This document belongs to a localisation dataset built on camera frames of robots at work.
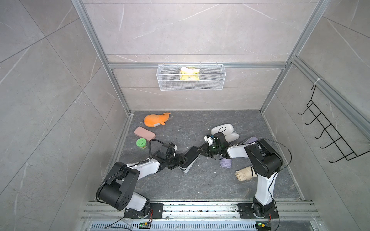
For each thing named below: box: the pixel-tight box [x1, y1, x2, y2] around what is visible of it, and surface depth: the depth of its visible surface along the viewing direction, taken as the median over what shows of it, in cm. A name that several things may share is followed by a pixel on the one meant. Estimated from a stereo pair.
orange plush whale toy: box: [143, 112, 172, 128], surface depth 109 cm
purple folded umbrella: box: [219, 157, 232, 169], surface depth 90 cm
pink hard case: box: [133, 126, 157, 142], surface depth 106 cm
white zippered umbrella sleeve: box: [210, 123, 240, 143], surface depth 106 cm
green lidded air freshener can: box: [135, 137, 148, 151], surface depth 97 cm
